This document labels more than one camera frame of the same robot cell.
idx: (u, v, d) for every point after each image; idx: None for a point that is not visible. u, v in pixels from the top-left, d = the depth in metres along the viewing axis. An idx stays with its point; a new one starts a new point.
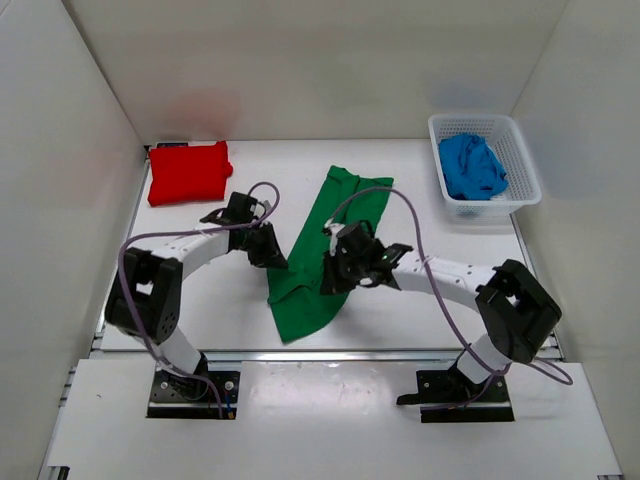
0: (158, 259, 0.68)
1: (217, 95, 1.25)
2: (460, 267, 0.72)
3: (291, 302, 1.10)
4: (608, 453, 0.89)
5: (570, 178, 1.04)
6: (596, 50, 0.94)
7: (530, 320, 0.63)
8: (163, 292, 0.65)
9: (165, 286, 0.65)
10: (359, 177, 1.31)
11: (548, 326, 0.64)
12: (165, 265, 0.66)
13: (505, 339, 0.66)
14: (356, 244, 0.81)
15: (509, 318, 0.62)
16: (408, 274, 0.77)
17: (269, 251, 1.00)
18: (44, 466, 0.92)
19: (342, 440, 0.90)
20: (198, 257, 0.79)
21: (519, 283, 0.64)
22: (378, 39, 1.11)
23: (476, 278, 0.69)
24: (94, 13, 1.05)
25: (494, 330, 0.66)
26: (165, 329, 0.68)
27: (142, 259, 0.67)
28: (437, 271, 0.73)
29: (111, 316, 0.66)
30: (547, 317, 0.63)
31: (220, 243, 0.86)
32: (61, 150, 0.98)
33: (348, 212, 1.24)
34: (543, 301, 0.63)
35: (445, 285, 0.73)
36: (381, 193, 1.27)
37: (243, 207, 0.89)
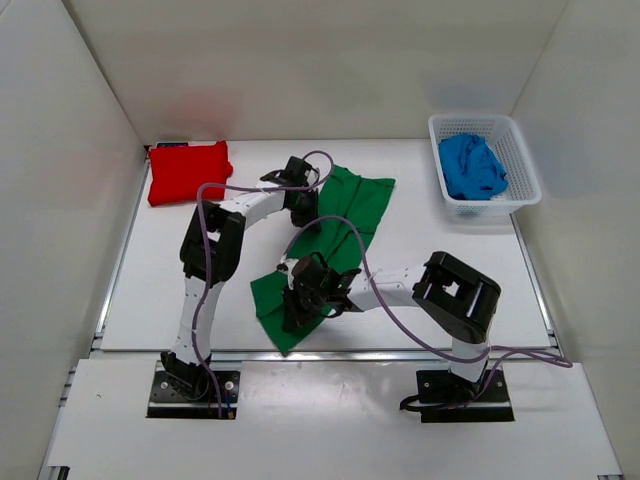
0: (225, 213, 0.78)
1: (217, 94, 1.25)
2: (397, 273, 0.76)
3: (281, 313, 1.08)
4: (608, 453, 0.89)
5: (570, 178, 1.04)
6: (596, 52, 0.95)
7: (467, 300, 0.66)
8: (229, 240, 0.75)
9: (231, 235, 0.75)
10: (361, 178, 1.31)
11: (491, 301, 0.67)
12: (231, 219, 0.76)
13: (458, 329, 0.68)
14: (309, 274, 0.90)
15: (446, 302, 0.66)
16: (361, 295, 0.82)
17: (312, 214, 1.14)
18: (44, 466, 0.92)
19: (342, 440, 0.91)
20: (259, 212, 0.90)
21: (449, 270, 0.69)
22: (379, 39, 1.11)
23: (411, 278, 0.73)
24: (94, 13, 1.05)
25: (445, 323, 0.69)
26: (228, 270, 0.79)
27: (211, 211, 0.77)
28: (381, 283, 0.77)
29: (185, 254, 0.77)
30: (485, 293, 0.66)
31: (277, 203, 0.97)
32: (61, 150, 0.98)
33: (351, 211, 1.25)
34: (475, 279, 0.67)
35: (392, 293, 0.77)
36: (382, 195, 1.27)
37: (299, 170, 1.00)
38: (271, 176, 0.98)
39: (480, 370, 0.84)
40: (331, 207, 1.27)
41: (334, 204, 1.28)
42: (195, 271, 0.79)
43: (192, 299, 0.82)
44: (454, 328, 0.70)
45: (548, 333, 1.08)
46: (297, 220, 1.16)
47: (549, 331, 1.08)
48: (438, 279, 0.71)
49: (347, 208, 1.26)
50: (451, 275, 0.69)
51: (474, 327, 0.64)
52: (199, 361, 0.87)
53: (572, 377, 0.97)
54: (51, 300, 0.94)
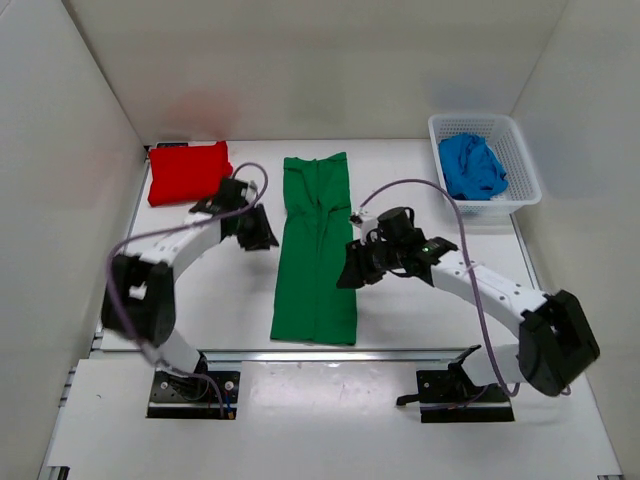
0: (148, 264, 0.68)
1: (218, 95, 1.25)
2: (506, 284, 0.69)
3: (324, 320, 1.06)
4: (608, 454, 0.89)
5: (570, 178, 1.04)
6: (595, 52, 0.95)
7: (566, 353, 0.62)
8: (157, 292, 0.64)
9: (158, 288, 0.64)
10: (317, 161, 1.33)
11: (585, 363, 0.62)
12: (156, 270, 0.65)
13: (537, 372, 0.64)
14: (396, 229, 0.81)
15: (550, 347, 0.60)
16: (449, 278, 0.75)
17: (261, 235, 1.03)
18: (44, 466, 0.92)
19: (342, 440, 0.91)
20: (190, 251, 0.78)
21: (567, 315, 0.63)
22: (378, 39, 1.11)
23: (522, 299, 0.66)
24: (94, 13, 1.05)
25: (527, 356, 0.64)
26: (162, 332, 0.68)
27: (131, 266, 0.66)
28: (482, 282, 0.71)
29: (107, 321, 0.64)
30: (584, 355, 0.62)
31: (211, 236, 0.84)
32: (61, 150, 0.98)
33: (321, 195, 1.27)
34: (585, 337, 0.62)
35: (487, 298, 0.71)
36: (341, 169, 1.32)
37: (235, 192, 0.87)
38: (201, 206, 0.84)
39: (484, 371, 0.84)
40: (301, 195, 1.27)
41: (302, 193, 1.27)
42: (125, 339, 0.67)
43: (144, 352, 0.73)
44: (530, 368, 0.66)
45: None
46: (247, 243, 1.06)
47: None
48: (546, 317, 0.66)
49: (316, 193, 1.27)
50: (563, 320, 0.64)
51: (554, 379, 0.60)
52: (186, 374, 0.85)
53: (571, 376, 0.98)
54: (51, 300, 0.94)
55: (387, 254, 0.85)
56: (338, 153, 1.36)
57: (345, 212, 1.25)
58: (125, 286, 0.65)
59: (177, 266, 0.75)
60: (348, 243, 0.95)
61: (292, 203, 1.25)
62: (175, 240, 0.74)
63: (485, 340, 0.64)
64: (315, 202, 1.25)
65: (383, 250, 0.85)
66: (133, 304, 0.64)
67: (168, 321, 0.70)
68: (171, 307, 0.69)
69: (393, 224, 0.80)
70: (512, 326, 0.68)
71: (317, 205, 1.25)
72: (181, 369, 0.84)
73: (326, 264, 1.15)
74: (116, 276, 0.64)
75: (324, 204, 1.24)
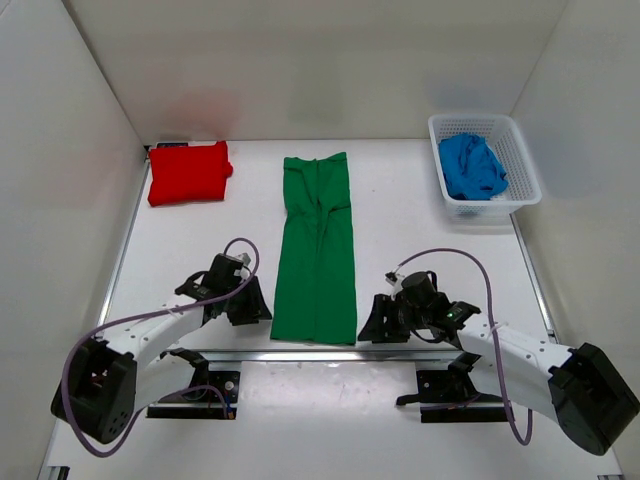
0: (114, 354, 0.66)
1: (218, 95, 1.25)
2: (531, 343, 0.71)
3: (324, 321, 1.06)
4: (608, 454, 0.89)
5: (570, 179, 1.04)
6: (595, 52, 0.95)
7: (604, 409, 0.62)
8: (111, 391, 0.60)
9: (114, 386, 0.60)
10: (317, 162, 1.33)
11: (626, 417, 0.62)
12: (117, 365, 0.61)
13: (578, 430, 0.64)
14: (420, 295, 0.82)
15: (586, 405, 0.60)
16: (474, 340, 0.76)
17: (253, 307, 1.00)
18: (44, 466, 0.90)
19: (341, 439, 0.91)
20: (165, 338, 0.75)
21: (596, 369, 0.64)
22: (378, 39, 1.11)
23: (548, 357, 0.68)
24: (94, 12, 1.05)
25: (564, 415, 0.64)
26: (115, 429, 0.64)
27: (96, 352, 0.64)
28: (506, 342, 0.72)
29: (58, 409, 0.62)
30: (623, 409, 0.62)
31: (193, 321, 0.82)
32: (61, 149, 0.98)
33: (321, 195, 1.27)
34: (619, 391, 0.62)
35: (512, 357, 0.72)
36: (342, 169, 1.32)
37: (226, 273, 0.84)
38: (189, 287, 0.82)
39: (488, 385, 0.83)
40: (301, 195, 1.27)
41: (302, 193, 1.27)
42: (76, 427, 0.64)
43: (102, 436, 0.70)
44: (570, 425, 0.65)
45: (548, 333, 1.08)
46: (239, 317, 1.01)
47: (549, 331, 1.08)
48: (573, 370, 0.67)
49: (316, 194, 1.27)
50: (593, 375, 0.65)
51: (599, 437, 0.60)
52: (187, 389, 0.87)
53: None
54: (51, 301, 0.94)
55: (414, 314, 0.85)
56: (338, 153, 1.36)
57: (345, 212, 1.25)
58: (86, 376, 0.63)
59: (147, 357, 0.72)
60: (377, 295, 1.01)
61: (292, 202, 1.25)
62: (148, 328, 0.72)
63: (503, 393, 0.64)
64: (315, 203, 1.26)
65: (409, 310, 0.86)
66: (88, 396, 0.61)
67: (126, 416, 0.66)
68: (129, 404, 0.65)
69: (417, 290, 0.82)
70: (541, 383, 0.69)
71: (317, 205, 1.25)
72: (176, 388, 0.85)
73: (326, 264, 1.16)
74: (76, 362, 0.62)
75: (324, 204, 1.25)
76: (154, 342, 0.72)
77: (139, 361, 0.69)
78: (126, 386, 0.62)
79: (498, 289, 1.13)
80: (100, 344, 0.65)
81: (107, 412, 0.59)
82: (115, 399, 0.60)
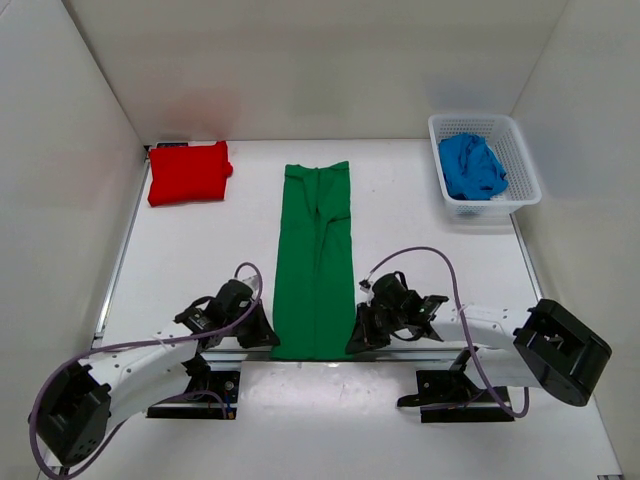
0: (91, 383, 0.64)
1: (217, 95, 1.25)
2: (494, 312, 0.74)
3: (322, 330, 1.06)
4: (608, 453, 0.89)
5: (570, 178, 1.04)
6: (596, 52, 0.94)
7: (578, 358, 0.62)
8: (78, 423, 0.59)
9: (82, 420, 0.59)
10: (317, 169, 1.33)
11: (599, 360, 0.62)
12: (90, 397, 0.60)
13: (559, 386, 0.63)
14: (391, 295, 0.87)
15: (549, 353, 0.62)
16: (445, 325, 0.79)
17: (260, 333, 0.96)
18: (44, 466, 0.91)
19: (341, 440, 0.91)
20: (153, 369, 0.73)
21: (556, 322, 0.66)
22: (378, 39, 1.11)
23: (512, 322, 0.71)
24: (94, 12, 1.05)
25: (541, 374, 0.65)
26: (81, 454, 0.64)
27: (77, 375, 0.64)
28: (472, 317, 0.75)
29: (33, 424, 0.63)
30: (596, 354, 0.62)
31: (185, 353, 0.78)
32: (61, 149, 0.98)
33: (320, 204, 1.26)
34: (586, 337, 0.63)
35: (482, 331, 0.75)
36: (343, 178, 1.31)
37: (230, 305, 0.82)
38: (189, 316, 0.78)
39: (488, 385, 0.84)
40: (300, 203, 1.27)
41: (302, 201, 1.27)
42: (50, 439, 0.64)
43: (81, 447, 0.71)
44: (550, 384, 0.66)
45: None
46: (248, 343, 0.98)
47: None
48: (540, 328, 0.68)
49: (316, 202, 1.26)
50: (557, 328, 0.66)
51: (577, 387, 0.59)
52: (182, 392, 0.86)
53: None
54: (51, 301, 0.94)
55: (389, 315, 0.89)
56: (340, 161, 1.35)
57: (344, 222, 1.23)
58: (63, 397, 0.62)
59: (128, 387, 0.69)
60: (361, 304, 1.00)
61: (290, 209, 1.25)
62: (134, 358, 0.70)
63: (481, 378, 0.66)
64: (314, 212, 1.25)
65: (385, 313, 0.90)
66: (65, 415, 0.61)
67: (97, 441, 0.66)
68: (99, 434, 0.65)
69: (388, 292, 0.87)
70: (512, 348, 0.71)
71: (315, 214, 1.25)
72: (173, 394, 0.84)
73: (323, 275, 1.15)
74: (56, 384, 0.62)
75: (322, 214, 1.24)
76: (137, 375, 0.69)
77: (116, 394, 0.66)
78: (96, 419, 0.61)
79: (498, 289, 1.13)
80: (82, 368, 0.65)
81: (69, 446, 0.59)
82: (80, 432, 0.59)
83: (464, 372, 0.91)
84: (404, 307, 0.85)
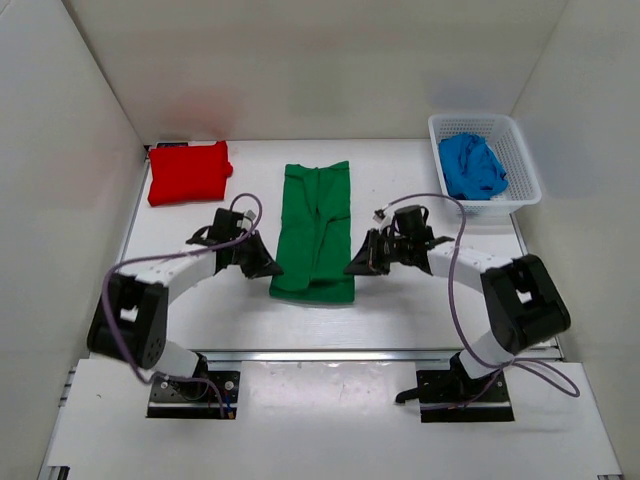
0: (143, 285, 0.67)
1: (217, 95, 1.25)
2: (481, 254, 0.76)
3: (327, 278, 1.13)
4: (608, 454, 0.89)
5: (570, 178, 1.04)
6: (595, 52, 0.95)
7: (537, 314, 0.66)
8: (148, 315, 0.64)
9: (151, 312, 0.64)
10: (317, 169, 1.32)
11: (553, 326, 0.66)
12: (150, 291, 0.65)
13: (502, 329, 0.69)
14: (409, 222, 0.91)
15: (508, 296, 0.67)
16: (438, 258, 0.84)
17: (261, 260, 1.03)
18: (44, 465, 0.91)
19: (342, 439, 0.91)
20: (186, 278, 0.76)
21: (532, 277, 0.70)
22: (378, 39, 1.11)
23: (493, 262, 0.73)
24: (94, 12, 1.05)
25: (495, 316, 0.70)
26: (150, 356, 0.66)
27: (126, 285, 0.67)
28: (463, 256, 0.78)
29: (94, 345, 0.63)
30: (553, 318, 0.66)
31: (207, 267, 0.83)
32: (61, 149, 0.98)
33: (320, 204, 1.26)
34: (550, 298, 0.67)
35: (467, 269, 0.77)
36: (343, 177, 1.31)
37: (229, 226, 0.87)
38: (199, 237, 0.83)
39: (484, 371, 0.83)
40: (300, 203, 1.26)
41: (301, 202, 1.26)
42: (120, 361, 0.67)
43: None
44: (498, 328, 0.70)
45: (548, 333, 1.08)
46: (252, 271, 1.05)
47: None
48: (516, 282, 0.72)
49: (316, 202, 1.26)
50: (531, 284, 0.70)
51: (516, 333, 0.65)
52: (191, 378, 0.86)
53: (579, 386, 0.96)
54: (51, 300, 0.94)
55: (399, 247, 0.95)
56: (341, 161, 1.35)
57: (344, 222, 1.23)
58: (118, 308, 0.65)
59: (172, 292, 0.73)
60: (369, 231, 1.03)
61: (290, 209, 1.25)
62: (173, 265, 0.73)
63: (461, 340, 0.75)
64: (314, 211, 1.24)
65: (395, 244, 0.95)
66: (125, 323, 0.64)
67: (160, 346, 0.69)
68: (160, 335, 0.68)
69: (407, 218, 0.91)
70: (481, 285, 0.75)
71: (315, 215, 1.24)
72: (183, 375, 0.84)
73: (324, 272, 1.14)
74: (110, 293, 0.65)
75: (322, 215, 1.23)
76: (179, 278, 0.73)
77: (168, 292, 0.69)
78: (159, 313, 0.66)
79: None
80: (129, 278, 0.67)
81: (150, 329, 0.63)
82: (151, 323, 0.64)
83: (461, 358, 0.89)
84: (412, 237, 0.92)
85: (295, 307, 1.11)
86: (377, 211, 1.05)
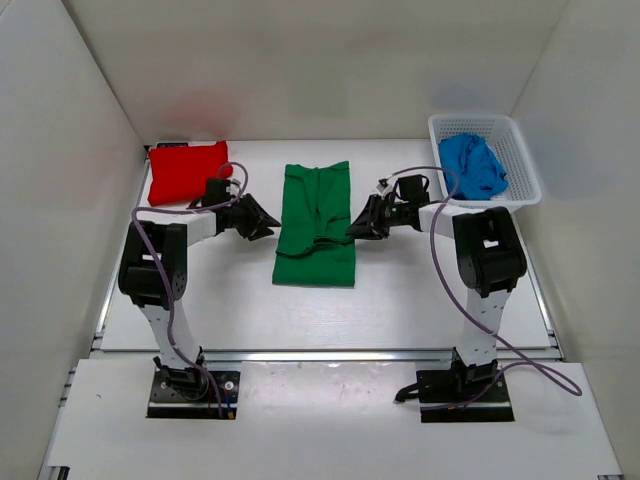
0: (162, 228, 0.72)
1: (217, 95, 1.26)
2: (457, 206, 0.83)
3: (332, 264, 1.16)
4: (609, 454, 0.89)
5: (570, 177, 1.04)
6: (595, 52, 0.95)
7: (497, 257, 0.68)
8: (175, 249, 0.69)
9: (177, 246, 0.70)
10: (317, 169, 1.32)
11: (511, 270, 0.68)
12: (173, 228, 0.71)
13: (465, 268, 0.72)
14: (409, 184, 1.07)
15: (470, 238, 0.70)
16: (427, 215, 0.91)
17: (256, 219, 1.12)
18: (44, 465, 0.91)
19: (341, 440, 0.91)
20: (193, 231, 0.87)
21: (498, 225, 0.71)
22: (378, 39, 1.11)
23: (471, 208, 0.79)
24: (95, 13, 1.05)
25: (459, 256, 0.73)
26: (179, 289, 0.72)
27: (146, 229, 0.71)
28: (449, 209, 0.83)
29: (125, 285, 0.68)
30: (510, 264, 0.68)
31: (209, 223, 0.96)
32: (61, 149, 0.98)
33: (320, 204, 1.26)
34: (511, 246, 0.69)
35: (444, 222, 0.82)
36: (343, 176, 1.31)
37: (219, 190, 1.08)
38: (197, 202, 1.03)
39: (490, 343, 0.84)
40: (300, 203, 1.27)
41: (301, 202, 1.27)
42: (147, 300, 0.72)
43: (158, 325, 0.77)
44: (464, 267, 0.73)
45: (548, 333, 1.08)
46: (249, 233, 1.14)
47: (549, 331, 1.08)
48: (487, 232, 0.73)
49: (316, 201, 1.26)
50: (497, 232, 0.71)
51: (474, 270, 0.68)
52: (189, 365, 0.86)
53: (580, 386, 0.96)
54: (51, 300, 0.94)
55: (398, 211, 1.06)
56: (341, 161, 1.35)
57: (344, 222, 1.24)
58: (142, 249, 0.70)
59: None
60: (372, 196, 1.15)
61: (291, 208, 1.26)
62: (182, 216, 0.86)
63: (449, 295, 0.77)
64: (314, 212, 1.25)
65: (396, 210, 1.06)
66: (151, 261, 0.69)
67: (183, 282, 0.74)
68: (185, 269, 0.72)
69: (408, 182, 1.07)
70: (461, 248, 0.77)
71: (315, 215, 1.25)
72: (186, 355, 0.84)
73: (325, 268, 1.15)
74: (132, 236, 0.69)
75: (323, 214, 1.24)
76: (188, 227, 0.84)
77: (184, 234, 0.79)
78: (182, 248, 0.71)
79: None
80: (148, 223, 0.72)
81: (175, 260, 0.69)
82: (178, 255, 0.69)
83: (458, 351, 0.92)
84: (412, 198, 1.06)
85: (294, 307, 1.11)
86: (381, 181, 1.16)
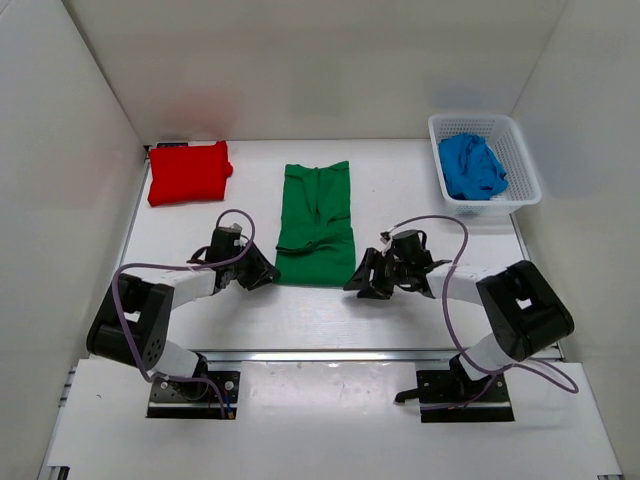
0: (147, 286, 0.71)
1: (217, 95, 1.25)
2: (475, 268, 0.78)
3: (332, 265, 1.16)
4: (609, 454, 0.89)
5: (570, 178, 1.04)
6: (594, 53, 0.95)
7: (542, 322, 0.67)
8: (150, 315, 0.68)
9: (153, 313, 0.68)
10: (317, 169, 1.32)
11: (558, 330, 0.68)
12: (157, 289, 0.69)
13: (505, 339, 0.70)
14: (407, 246, 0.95)
15: (508, 308, 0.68)
16: (437, 278, 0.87)
17: (260, 271, 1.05)
18: (44, 465, 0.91)
19: (341, 439, 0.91)
20: (188, 290, 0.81)
21: (529, 285, 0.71)
22: (378, 39, 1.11)
23: (488, 271, 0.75)
24: (94, 13, 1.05)
25: (494, 324, 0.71)
26: (151, 357, 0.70)
27: (131, 287, 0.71)
28: (461, 272, 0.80)
29: (94, 346, 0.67)
30: (556, 325, 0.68)
31: (207, 284, 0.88)
32: (61, 149, 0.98)
33: (320, 204, 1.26)
34: (550, 302, 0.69)
35: (462, 281, 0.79)
36: (342, 177, 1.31)
37: (225, 245, 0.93)
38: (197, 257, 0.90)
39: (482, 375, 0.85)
40: (300, 203, 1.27)
41: (302, 202, 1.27)
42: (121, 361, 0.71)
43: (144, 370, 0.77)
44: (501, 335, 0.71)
45: None
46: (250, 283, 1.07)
47: None
48: (516, 290, 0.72)
49: (316, 202, 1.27)
50: (529, 291, 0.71)
51: (523, 342, 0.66)
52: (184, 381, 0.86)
53: (580, 388, 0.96)
54: (51, 300, 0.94)
55: (398, 271, 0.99)
56: (341, 161, 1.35)
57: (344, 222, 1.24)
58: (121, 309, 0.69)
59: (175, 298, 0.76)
60: (369, 249, 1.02)
61: (291, 208, 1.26)
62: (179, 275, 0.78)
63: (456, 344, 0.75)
64: (314, 212, 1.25)
65: (395, 270, 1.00)
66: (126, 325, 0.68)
67: (160, 347, 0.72)
68: (161, 338, 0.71)
69: (405, 243, 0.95)
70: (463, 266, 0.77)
71: (316, 215, 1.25)
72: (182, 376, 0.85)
73: (326, 269, 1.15)
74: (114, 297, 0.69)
75: (323, 214, 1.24)
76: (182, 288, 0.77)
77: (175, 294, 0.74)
78: (162, 317, 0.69)
79: None
80: (133, 278, 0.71)
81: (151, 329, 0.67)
82: (154, 322, 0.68)
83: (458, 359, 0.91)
84: (411, 261, 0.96)
85: (294, 307, 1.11)
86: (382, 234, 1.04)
